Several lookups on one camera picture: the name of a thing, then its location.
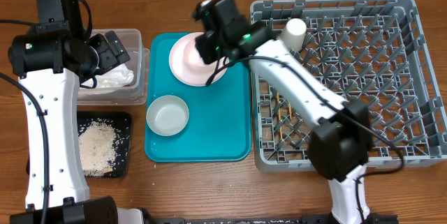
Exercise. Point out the large pink plate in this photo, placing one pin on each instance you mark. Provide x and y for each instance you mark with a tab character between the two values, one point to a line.
181	72

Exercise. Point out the black plastic tray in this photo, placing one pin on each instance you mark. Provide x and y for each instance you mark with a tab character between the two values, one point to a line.
120	120

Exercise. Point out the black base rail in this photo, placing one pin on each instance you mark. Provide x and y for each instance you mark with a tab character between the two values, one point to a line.
308	219

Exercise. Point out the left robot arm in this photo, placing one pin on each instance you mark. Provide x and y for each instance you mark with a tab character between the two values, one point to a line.
50	62

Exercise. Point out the grey bowl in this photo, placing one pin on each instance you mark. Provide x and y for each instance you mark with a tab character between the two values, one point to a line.
167	115

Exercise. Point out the white rice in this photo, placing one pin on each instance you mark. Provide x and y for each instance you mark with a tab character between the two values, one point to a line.
102	148

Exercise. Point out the teal plastic tray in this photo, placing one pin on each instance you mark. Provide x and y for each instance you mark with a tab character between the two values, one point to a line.
219	125

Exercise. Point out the grey dishwasher rack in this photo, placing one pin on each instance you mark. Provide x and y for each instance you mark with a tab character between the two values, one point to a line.
375	51

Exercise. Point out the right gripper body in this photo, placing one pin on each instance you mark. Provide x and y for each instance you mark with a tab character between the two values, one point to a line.
211	47

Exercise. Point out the small pink bowl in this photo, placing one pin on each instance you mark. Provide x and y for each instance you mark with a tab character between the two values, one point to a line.
192	58

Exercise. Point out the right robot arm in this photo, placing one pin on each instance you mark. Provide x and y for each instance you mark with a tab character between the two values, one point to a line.
340	137

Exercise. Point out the cream paper cup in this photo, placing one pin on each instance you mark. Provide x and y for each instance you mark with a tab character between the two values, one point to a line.
293	34

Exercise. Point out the white napkin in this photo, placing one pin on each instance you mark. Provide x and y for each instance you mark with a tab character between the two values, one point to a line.
119	76

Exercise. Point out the clear plastic bin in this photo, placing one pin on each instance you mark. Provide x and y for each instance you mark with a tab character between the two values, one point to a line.
139	62

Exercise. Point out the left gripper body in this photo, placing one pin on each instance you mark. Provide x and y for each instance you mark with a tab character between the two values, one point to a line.
102	57

